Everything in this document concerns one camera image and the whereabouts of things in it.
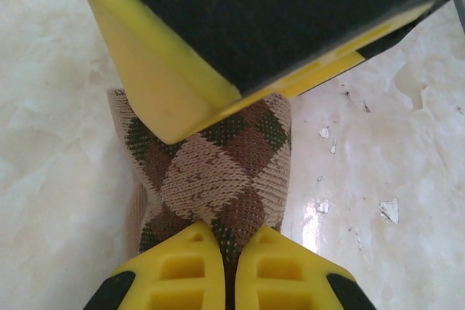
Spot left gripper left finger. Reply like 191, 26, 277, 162
82, 221, 227, 310

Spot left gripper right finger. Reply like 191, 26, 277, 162
235, 224, 376, 310

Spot brown beige argyle sock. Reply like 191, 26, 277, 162
107, 88, 294, 310

